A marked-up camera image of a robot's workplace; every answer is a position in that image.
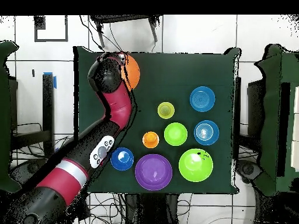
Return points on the large orange bowl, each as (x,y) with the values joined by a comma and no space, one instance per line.
(133,72)

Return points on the large green bowl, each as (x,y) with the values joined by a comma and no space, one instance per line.
(195,165)

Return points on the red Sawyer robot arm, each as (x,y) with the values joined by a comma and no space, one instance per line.
(116,105)

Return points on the orange cup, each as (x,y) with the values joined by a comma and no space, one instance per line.
(150,139)

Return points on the yellow cup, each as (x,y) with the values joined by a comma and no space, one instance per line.
(165,110)

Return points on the small green bowl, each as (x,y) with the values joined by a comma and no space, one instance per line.
(175,134)

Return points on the dark blue bowl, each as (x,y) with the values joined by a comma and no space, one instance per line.
(122,159)

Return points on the purple bowl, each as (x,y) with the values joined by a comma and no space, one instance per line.
(153,172)

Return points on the light blue bowl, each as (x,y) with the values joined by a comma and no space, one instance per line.
(202,99)
(206,132)

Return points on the dark green tablecloth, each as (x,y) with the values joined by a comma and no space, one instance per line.
(186,70)

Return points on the black metal stand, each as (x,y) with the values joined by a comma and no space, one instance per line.
(255,105)
(48,112)

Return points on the blue tape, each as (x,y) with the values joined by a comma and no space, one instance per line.
(55,82)

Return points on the black stool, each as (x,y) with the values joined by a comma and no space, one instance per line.
(126,18)

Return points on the green cloth side table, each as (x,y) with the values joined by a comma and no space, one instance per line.
(4,116)
(268,116)

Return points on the white boxes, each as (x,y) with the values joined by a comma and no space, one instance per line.
(296,130)

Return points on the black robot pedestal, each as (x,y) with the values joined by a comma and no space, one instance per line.
(151,210)

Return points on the black square floor frame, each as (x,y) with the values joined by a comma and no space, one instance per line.
(39,23)

